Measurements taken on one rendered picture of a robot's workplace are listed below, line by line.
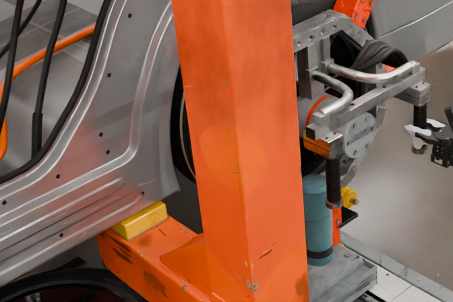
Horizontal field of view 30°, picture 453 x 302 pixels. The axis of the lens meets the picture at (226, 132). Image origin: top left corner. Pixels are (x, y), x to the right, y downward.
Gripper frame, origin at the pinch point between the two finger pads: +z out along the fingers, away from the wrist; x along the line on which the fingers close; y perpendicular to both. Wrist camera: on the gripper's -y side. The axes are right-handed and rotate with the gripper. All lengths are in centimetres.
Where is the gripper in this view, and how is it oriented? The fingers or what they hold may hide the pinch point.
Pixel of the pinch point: (413, 123)
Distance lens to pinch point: 235.2
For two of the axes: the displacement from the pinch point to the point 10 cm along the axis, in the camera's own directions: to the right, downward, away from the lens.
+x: 7.6, -3.9, 5.2
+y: 1.0, 8.6, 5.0
